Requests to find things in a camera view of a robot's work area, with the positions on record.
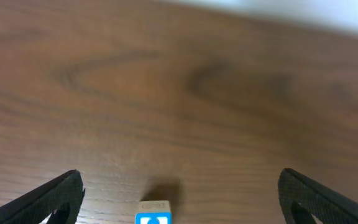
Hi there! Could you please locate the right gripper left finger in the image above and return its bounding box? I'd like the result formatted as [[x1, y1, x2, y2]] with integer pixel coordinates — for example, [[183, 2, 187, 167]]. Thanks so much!
[[0, 170, 85, 224]]

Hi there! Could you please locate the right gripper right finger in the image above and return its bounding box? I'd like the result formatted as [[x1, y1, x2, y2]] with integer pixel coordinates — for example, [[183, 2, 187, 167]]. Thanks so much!
[[278, 168, 358, 224]]

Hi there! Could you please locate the blue number 2 block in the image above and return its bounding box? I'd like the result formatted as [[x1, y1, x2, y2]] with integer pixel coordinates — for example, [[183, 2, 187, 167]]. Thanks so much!
[[134, 200, 172, 224]]

